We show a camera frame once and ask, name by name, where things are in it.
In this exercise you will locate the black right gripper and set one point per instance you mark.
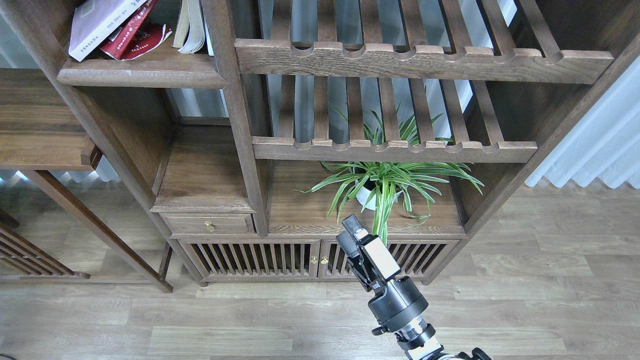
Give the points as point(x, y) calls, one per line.
point(397, 303)

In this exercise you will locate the red paperback book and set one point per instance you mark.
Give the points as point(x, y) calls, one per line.
point(136, 36)

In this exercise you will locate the white lavender book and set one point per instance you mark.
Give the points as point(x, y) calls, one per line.
point(94, 21)

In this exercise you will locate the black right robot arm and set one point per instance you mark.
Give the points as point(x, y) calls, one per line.
point(427, 347)

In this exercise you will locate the upright cream books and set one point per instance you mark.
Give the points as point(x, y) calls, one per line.
point(191, 30)

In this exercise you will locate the white plant pot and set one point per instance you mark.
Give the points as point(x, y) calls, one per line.
point(375, 195)

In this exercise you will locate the green spider plant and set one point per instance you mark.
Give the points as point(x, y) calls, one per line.
point(415, 179)

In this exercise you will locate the brass drawer knob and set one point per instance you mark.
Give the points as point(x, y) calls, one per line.
point(209, 226)

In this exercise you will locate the dark wooden bookshelf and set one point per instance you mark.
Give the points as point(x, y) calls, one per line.
point(235, 138)

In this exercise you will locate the white sheer curtain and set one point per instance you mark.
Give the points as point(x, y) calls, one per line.
point(604, 146)

